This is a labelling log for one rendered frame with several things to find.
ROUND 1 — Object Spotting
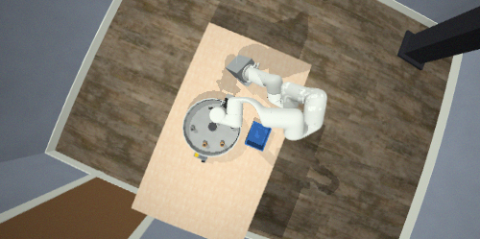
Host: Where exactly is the grey round turning table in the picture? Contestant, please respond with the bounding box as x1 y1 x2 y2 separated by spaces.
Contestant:
182 98 241 163

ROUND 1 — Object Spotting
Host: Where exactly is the blue square tray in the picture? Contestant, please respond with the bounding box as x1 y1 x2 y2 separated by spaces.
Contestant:
245 121 271 151

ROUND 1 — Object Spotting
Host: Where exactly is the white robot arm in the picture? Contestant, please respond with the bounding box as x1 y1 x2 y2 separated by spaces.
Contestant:
209 63 327 140

